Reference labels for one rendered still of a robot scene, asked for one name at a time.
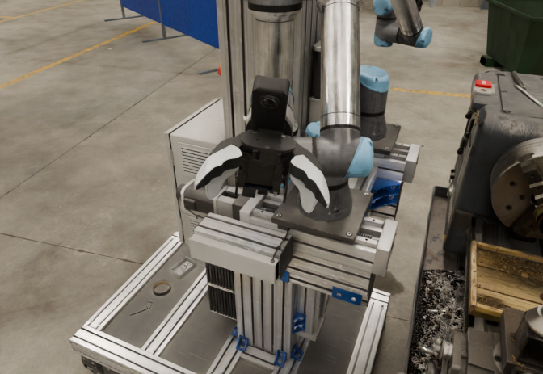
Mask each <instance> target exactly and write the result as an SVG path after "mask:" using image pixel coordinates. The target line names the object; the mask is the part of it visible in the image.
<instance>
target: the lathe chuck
mask: <svg viewBox="0 0 543 374"><path fill-rule="evenodd" d="M531 154H532V157H533V159H534V161H535V163H536V164H537V166H538V168H539V170H540V172H541V173H542V175H543V142H539V143H534V144H531V145H526V146H523V147H521V148H518V149H516V150H514V151H513V152H511V153H509V154H508V155H507V156H506V157H505V158H504V159H503V160H502V161H501V162H500V163H499V164H498V165H497V166H496V168H495V170H494V172H493V174H492V177H491V182H490V189H491V203H492V207H493V209H494V211H495V214H496V216H497V217H498V218H499V219H500V220H501V221H502V222H503V223H504V224H505V225H506V226H507V227H510V226H511V225H512V224H513V223H514V222H515V221H516V220H517V219H518V218H519V217H520V216H522V215H523V214H524V213H525V212H526V211H527V210H528V209H529V208H530V207H531V206H532V201H531V199H533V200H535V196H534V194H533V193H532V191H531V189H530V186H529V184H528V181H527V179H526V178H525V177H524V174H523V170H522V166H521V164H520V162H519V160H520V158H524V157H527V156H528V155H531ZM526 236H527V237H533V238H538V239H543V233H542V232H541V231H540V229H538V230H537V231H536V232H533V231H531V232H529V233H528V234H527V235H526Z"/></svg>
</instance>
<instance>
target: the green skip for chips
mask: <svg viewBox="0 0 543 374"><path fill-rule="evenodd" d="M487 1H488V2H489V7H488V25H487V43H486V54H487V55H482V57H481V59H480V63H481V64H482V65H484V66H485V67H504V68H506V69H507V70H505V69H502V70H501V71H503V72H510V73H511V72H512V71H516V72H517V73H518V74H531V75H539V76H543V0H487Z"/></svg>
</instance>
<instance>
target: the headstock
mask: <svg viewBox="0 0 543 374"><path fill-rule="evenodd" d="M518 75H519V76H520V79H521V80H522V82H523V84H524V85H525V87H526V91H527V92H528V93H529V94H530V95H531V96H533V97H534V98H535V99H537V100H538V101H539V102H541V103H542V104H543V76H539V75H531V74H518ZM476 80H483V81H490V82H492V83H494V84H495V95H493V94H486V93H478V94H476V95H482V96H488V97H494V98H493V99H489V100H488V104H489V105H485V106H483V107H482V108H481V109H480V110H478V109H477V108H476V107H474V106H473V100H472V103H471V104H470V106H469V110H468V112H467V113H466V114H465V118H466V119H468V121H467V125H466V127H465V133H464V136H463V137H462V138H461V142H460V147H459V148H458V150H457V154H459V155H462V154H463V150H464V157H463V162H462V166H461V171H460V174H459V177H458V180H457V189H456V199H455V205H456V207H457V208H458V209H460V210H462V211H466V212H472V213H477V214H481V215H484V216H492V217H495V218H498V217H497V216H496V214H495V211H494V209H493V207H492V203H491V189H490V176H491V172H492V170H493V167H494V165H495V163H496V162H497V160H498V159H499V158H500V157H501V156H502V155H503V154H504V153H505V152H506V151H507V150H509V149H510V148H511V147H513V146H515V145H518V144H519V143H521V142H524V141H528V140H532V139H536V138H542V137H543V109H541V108H540V107H538V106H537V105H536V104H535V103H534V102H533V101H532V100H530V99H529V98H527V97H526V96H525V95H523V94H522V93H521V92H519V91H518V90H517V89H516V88H515V85H516V82H515V80H514V79H513V77H512V75H511V73H510V72H503V71H495V70H488V71H486V72H480V73H477V74H475V76H474V79H473V82H472V85H471V90H472V87H473V84H474V81H476ZM500 143H501V144H500ZM463 148H464V149H463Z"/></svg>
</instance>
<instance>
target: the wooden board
mask: <svg viewBox="0 0 543 374"><path fill-rule="evenodd" d="M476 243H477V245H476ZM492 246H493V247H492ZM475 248H476V249H475ZM479 251H481V252H482V253H481V254H484V256H482V255H479V256H478V254H480V253H479ZM488 252H489V253H488ZM491 253H492V254H491ZM494 254H495V256H494ZM500 254H501V256H498V255H500ZM476 255H477V256H476ZM481 256H482V257H483V260H482V263H480V262H481V261H479V259H480V258H481ZM486 256H487V257H488V258H487V257H486ZM502 256H503V257H504V256H506V258H505V257H504V258H502ZM485 257H486V258H485ZM496 257H499V259H497V258H496ZM509 257H510V258H509ZM514 258H515V259H514ZM501 259H503V260H502V261H501ZM485 260H489V261H488V263H487V262H486V261H485ZM499 260H500V261H499ZM514 260H515V262H514ZM516 260H517V261H516ZM520 260H524V261H521V262H520ZM525 260H526V261H525ZM478 261H479V262H478ZM494 261H495V263H494ZM496 261H497V262H499V263H497V262H496ZM491 263H493V264H491ZM500 263H501V265H500ZM502 263H503V264H502ZM505 263H508V264H509V265H510V266H509V267H506V269H505V268H504V267H505V266H504V267H502V266H503V265H504V264H505ZM533 263H534V266H533ZM508 264H505V265H507V266H508ZM520 264H521V265H520ZM529 264H530V265H529ZM531 264H532V265H531ZM537 264H539V265H537ZM476 265H477V266H476ZM491 265H492V266H491ZM496 266H497V268H496ZM499 266H500V267H499ZM519 266H520V267H519ZM540 266H541V267H543V258H542V257H540V256H536V255H533V254H530V255H529V254H526V253H524V252H520V251H517V250H511V249H508V248H504V247H500V246H494V245H490V244H485V243H481V242H476V241H472V242H471V245H470V261H469V307H468V314H470V315H473V316H475V317H480V318H483V319H486V320H489V321H494V322H498V323H500V317H501V314H502V312H501V311H503V309H505V308H507V307H508V308H514V309H518V310H521V311H522V310H523V311H525V312H526V310H527V311H528V310H529V309H531V308H534V307H537V306H540V305H543V301H542V300H541V299H540V294H541V293H543V277H542V276H543V275H542V274H543V271H542V270H543V268H541V267H540ZM513 267H514V268H515V270H514V268H513ZM527 267H528V268H527ZM536 267H537V269H536ZM508 268H510V269H509V270H508ZM524 268H526V269H524ZM533 268H534V269H533ZM539 268H540V269H541V270H540V269H539ZM500 269H502V270H500ZM475 270H476V271H475ZM496 270H498V271H496ZM499 270H500V271H499ZM503 270H504V271H503ZM520 270H522V271H520ZM538 270H539V271H538ZM473 271H475V272H473ZM508 271H509V272H510V271H511V274H510V273H509V272H508ZM497 272H498V273H497ZM522 272H523V275H522V274H520V273H522ZM529 272H530V273H529ZM537 272H538V273H539V274H538V273H537ZM532 273H534V274H532ZM480 274H481V276H480ZM501 274H502V275H501ZM536 274H537V275H536ZM487 276H492V277H488V278H487ZM500 276H502V277H500ZM538 276H539V277H541V278H538ZM482 280H483V281H482ZM476 282H477V283H476ZM479 282H480V283H479ZM492 282H493V283H492ZM477 284H478V285H477ZM479 284H481V285H480V287H479ZM474 285H476V287H475V286H474ZM508 285H509V287H508ZM479 288H480V289H481V290H480V289H479ZM484 289H485V290H484ZM483 293H484V294H483ZM505 293H506V294H505ZM480 295H481V296H480ZM510 296H512V297H510ZM476 297H477V298H478V297H479V298H478V299H479V300H477V298H476ZM500 299H502V300H500ZM479 301H480V302H479ZM476 302H477V303H476ZM483 302H484V303H483ZM479 303H480V304H479ZM488 305H489V306H488ZM495 306H497V307H495ZM501 306H502V307H501Z"/></svg>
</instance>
